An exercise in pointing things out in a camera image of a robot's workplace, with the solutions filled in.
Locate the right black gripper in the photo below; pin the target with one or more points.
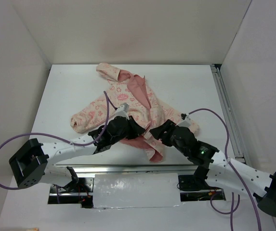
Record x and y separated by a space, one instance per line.
158 132

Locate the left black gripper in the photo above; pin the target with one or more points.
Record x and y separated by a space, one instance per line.
136 129

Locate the pink and cream jacket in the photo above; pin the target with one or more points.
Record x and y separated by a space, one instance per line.
144 106

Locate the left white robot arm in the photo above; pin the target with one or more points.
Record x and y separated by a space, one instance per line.
36 162

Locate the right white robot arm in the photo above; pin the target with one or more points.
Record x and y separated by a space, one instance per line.
217 170

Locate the white foil cover panel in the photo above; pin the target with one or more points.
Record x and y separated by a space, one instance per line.
136 190

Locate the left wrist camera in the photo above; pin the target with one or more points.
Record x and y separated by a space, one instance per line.
122 111

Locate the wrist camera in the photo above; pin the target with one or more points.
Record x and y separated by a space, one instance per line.
122 111
185 122

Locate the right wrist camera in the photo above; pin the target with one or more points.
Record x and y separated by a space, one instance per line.
185 122

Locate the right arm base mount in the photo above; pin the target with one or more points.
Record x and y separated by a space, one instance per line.
193 189

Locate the front aluminium rail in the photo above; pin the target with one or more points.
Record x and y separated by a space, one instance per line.
132 169

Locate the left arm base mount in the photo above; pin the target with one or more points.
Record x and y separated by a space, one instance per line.
80 193

